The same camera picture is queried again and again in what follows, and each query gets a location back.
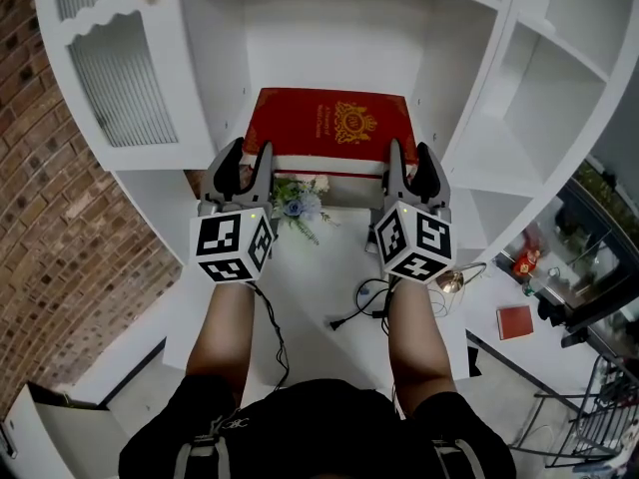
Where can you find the small green white bottle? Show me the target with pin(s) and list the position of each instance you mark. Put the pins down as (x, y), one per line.
(529, 288)

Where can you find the white blue flower bouquet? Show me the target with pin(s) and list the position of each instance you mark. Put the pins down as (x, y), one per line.
(299, 207)

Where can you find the person's black shirt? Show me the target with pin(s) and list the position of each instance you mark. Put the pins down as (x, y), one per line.
(319, 432)

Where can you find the white ribbed glass cabinet door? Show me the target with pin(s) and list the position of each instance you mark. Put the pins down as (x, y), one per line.
(120, 93)

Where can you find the person's right forearm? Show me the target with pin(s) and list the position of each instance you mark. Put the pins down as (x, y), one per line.
(419, 347)

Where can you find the black device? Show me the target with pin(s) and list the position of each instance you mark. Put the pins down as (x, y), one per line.
(574, 338)
(549, 312)

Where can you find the small red booklet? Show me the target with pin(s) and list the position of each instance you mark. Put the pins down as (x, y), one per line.
(514, 322)

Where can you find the person's left forearm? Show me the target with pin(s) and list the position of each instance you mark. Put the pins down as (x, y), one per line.
(219, 337)

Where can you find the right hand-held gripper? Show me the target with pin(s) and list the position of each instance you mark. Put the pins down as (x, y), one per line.
(414, 242)

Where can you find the dark framed window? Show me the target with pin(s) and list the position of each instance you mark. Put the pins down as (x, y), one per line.
(589, 247)

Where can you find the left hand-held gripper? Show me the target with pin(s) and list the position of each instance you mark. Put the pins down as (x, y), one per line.
(224, 242)

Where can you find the red gold-embossed book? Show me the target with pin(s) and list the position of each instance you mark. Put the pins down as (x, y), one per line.
(299, 123)

